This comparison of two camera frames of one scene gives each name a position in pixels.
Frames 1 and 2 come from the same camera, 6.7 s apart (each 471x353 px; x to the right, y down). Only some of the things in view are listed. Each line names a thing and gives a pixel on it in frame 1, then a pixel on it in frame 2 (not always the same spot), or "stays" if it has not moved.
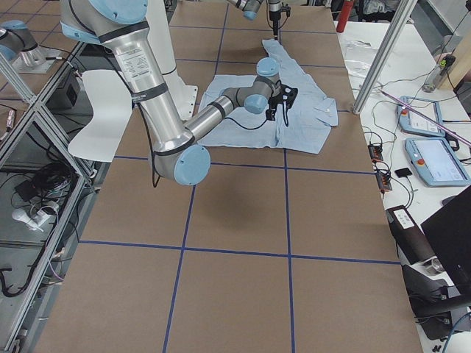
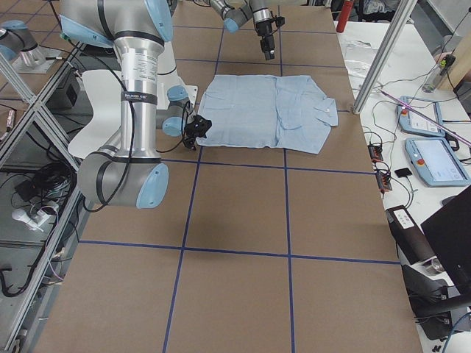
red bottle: [345, 13] stays
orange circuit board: [383, 176] stays
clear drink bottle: [434, 80] stays
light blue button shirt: [308, 115] stays
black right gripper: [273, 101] → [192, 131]
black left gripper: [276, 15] → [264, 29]
